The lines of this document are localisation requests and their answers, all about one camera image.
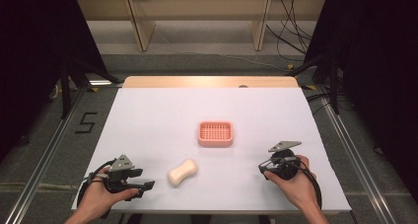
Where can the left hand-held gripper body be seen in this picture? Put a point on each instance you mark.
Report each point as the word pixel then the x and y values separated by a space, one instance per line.
pixel 118 179

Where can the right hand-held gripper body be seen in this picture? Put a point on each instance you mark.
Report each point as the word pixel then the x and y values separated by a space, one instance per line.
pixel 285 167

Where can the person's right hand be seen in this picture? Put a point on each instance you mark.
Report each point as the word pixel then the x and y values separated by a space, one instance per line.
pixel 297 189

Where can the person's left hand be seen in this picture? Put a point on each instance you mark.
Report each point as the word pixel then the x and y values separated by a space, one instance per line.
pixel 98 197

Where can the cream soap bar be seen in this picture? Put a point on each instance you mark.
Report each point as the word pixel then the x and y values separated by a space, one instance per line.
pixel 182 172

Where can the pink soap dish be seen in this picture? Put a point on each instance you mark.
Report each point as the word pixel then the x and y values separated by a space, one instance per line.
pixel 215 134

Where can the white table cover sheet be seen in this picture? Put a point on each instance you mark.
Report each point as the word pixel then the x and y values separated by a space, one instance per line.
pixel 210 105

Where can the black metal stand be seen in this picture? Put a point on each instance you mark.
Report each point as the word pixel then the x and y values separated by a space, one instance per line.
pixel 334 86
pixel 65 92

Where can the black curtain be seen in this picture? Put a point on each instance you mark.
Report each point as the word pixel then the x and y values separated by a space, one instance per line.
pixel 29 53
pixel 378 69

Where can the light wooden shelf unit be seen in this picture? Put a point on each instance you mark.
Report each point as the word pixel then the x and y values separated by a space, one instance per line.
pixel 139 23

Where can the aluminium floor rail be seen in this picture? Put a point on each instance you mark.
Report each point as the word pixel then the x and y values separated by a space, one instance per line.
pixel 355 151
pixel 49 151

